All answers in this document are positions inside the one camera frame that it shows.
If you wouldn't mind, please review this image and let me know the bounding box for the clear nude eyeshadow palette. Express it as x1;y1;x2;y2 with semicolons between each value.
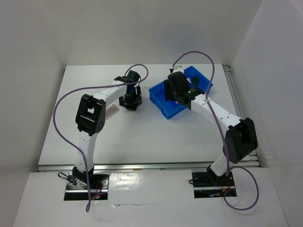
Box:
105;104;119;120

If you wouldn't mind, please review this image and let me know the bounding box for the dark green labelled round puff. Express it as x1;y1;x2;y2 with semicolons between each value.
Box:
191;76;199;87

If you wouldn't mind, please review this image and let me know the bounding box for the aluminium front rail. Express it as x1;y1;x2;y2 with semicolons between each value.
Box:
37;160;260;172

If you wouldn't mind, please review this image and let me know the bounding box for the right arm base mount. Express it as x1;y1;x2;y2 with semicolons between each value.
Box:
188;172;237;199

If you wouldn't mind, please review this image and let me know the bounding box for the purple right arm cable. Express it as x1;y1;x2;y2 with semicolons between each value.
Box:
171;51;260;210

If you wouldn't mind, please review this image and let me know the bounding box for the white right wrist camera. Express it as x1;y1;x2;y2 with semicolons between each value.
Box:
169;65;184;73

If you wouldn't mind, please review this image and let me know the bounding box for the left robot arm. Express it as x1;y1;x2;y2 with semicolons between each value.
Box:
72;70;142;189

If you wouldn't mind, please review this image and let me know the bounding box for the blue divided plastic bin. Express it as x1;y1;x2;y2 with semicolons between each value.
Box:
149;66;213;119

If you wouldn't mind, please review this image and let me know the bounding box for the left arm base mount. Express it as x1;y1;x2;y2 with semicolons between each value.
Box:
58;171;110;201

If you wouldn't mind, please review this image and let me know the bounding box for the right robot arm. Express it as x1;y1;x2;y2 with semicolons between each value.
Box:
164;71;258;185

